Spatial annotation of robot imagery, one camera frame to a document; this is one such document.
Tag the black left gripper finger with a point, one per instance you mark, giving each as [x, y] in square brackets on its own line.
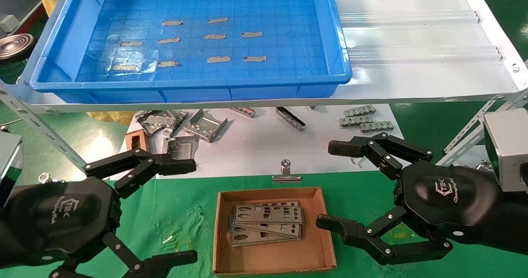
[173, 164]

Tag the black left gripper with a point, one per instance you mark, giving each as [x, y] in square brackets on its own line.
[62, 216]

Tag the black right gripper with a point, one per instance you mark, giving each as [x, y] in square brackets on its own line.
[445, 195]

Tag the silver metal IO shield plate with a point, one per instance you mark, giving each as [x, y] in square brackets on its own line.
[247, 240]
[247, 204]
[268, 228]
[253, 216]

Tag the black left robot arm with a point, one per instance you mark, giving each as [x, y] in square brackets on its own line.
[3, 241]

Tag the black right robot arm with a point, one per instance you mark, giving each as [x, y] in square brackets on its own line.
[513, 220]

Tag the brown cardboard box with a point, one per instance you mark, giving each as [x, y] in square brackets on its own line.
[272, 257]

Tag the blue plastic tray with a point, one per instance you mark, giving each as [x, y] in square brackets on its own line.
[280, 10]

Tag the small white box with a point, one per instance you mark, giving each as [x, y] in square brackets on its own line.
[7, 23]

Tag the small white scrap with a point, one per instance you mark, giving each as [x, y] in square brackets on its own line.
[168, 239]

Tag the green table cloth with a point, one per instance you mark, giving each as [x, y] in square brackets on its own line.
[185, 199]

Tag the silver binder clip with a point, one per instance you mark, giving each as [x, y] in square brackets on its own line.
[482, 165]
[43, 177]
[286, 177]

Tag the short silver metal strip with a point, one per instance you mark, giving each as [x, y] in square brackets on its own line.
[244, 112]

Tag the dark metal strip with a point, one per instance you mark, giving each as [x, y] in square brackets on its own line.
[291, 119]

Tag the white paper sheet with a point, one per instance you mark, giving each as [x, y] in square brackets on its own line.
[268, 146]

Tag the white shelf board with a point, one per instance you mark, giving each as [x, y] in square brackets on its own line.
[412, 84]

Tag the slotted metal angle strut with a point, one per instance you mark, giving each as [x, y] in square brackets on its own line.
[37, 125]
[470, 133]

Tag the black round disc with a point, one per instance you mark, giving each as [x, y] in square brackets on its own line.
[14, 47]

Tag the grey square metal bracket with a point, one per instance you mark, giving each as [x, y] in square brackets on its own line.
[181, 146]

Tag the perforated metal bracket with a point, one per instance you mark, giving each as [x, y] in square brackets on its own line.
[180, 119]
[154, 121]

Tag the small brown cardboard frame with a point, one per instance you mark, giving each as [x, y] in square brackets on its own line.
[134, 140]

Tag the grey folded metal bracket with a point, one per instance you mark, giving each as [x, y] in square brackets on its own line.
[204, 126]

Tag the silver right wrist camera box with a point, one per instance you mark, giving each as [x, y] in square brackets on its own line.
[509, 146]

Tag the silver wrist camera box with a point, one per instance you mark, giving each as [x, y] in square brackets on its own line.
[8, 162]
[509, 146]

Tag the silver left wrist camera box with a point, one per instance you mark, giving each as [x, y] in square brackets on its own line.
[8, 162]

